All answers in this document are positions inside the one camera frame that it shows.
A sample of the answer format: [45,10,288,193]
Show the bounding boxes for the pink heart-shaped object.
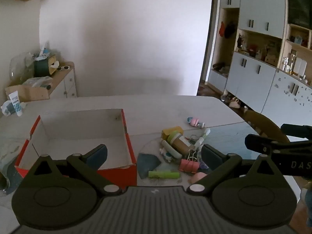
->
[188,172,207,184]

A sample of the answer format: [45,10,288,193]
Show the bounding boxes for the pink binder clip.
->
[179,150,199,174]

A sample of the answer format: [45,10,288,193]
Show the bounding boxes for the pink doll toy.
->
[187,117,205,128]

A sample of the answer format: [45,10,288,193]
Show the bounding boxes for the green cylindrical tube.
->
[148,171,180,179]

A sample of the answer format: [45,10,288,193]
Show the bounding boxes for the yellow rectangular box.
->
[161,126,184,140]

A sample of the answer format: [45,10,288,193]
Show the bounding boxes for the white blue tube keychain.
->
[160,140,183,163]

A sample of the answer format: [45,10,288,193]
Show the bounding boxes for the red cardboard shoe box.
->
[15,109,137,188]

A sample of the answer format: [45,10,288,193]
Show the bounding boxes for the wooden chair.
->
[243,110,290,143]

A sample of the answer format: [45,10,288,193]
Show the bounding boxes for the blue patterned table mat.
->
[130,123,259,189]

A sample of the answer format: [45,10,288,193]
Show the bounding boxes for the white wooden sideboard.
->
[49,62,78,99]

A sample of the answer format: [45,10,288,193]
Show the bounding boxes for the brown cardboard box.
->
[5,85,50,102]

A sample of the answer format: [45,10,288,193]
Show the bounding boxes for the crumpled plastic bag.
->
[1,100,27,117]

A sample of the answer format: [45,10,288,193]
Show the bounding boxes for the white sunglasses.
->
[57,66,70,71]

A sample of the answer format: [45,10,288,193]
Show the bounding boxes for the white cosmetic tube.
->
[9,91,23,117]

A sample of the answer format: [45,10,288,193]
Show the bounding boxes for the green tissue box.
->
[34,55,59,77]

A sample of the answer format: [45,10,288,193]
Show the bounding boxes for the glass vase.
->
[10,52,34,85]

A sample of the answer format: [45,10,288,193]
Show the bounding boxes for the white blue wall cabinet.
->
[206,0,311,125]

